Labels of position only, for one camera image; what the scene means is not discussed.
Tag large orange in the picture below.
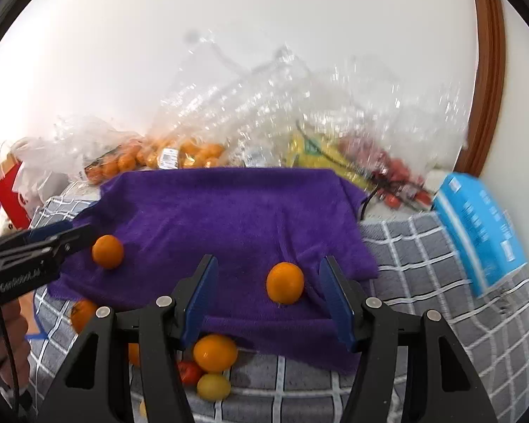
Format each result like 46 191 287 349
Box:
193 334 239 373

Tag wooden door frame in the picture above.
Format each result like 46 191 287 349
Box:
452 0 509 178

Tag clear plastic wrap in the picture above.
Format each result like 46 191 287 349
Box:
150 30 468 177

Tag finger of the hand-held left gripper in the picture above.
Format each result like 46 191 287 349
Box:
0 224 96 270
28 222 77 242

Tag person's left hand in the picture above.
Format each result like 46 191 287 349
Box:
0 299 32 403

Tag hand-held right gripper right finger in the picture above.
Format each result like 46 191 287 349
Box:
318 255 499 423

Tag grey checked blanket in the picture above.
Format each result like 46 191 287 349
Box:
26 180 529 423

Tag mandarin bag with white label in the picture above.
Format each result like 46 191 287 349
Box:
136 136 228 171

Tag red paper bag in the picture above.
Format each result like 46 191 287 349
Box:
0 141 35 231

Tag white plastic bag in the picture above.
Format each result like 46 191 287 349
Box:
9 115 130 212

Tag pack of red fruit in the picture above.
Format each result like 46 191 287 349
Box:
339 136 437 210

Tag purple towel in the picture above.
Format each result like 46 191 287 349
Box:
46 166 380 373

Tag mandarin bag with dark label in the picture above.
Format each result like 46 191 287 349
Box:
85 139 147 186

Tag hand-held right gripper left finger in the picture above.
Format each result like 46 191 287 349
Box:
35 254 219 423

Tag blue tissue pack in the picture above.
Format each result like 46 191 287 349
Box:
432 172 529 299

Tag orange mandarin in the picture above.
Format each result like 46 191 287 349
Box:
92 234 125 269
266 262 306 305
69 300 100 335

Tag yellow bag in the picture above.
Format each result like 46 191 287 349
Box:
286 127 375 191

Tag small red tomato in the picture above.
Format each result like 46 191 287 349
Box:
177 360 204 386

